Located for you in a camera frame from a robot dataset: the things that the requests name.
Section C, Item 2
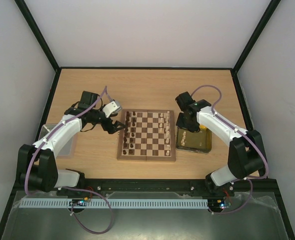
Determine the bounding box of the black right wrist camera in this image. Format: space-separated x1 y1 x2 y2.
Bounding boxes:
175 91 195 112

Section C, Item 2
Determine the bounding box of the clear plastic container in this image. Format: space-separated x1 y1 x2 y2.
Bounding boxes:
37 123 78 159

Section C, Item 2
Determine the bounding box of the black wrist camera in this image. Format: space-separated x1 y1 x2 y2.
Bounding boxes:
77 91 100 110
175 91 195 112

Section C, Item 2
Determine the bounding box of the grey slotted cable duct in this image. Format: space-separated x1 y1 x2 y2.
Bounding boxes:
18 198 208 209

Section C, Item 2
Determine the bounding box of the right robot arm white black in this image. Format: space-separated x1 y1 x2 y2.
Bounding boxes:
175 96 268 196

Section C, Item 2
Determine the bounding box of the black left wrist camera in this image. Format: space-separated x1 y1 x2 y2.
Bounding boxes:
77 91 100 110

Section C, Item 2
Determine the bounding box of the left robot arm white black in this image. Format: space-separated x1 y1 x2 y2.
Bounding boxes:
16 105 126 195

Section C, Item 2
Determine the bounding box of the gold metal tray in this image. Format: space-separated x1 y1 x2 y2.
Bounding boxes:
176 127 212 154

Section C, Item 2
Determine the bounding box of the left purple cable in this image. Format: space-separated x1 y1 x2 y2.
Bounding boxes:
24 85 113 235

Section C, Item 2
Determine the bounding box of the wooden folding chess board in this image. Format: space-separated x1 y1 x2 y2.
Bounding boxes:
116 109 176 162

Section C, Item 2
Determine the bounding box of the black frame rail front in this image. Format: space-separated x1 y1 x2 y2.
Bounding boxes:
13 177 280 196

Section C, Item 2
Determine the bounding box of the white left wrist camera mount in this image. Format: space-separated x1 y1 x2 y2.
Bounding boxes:
102 100 122 118

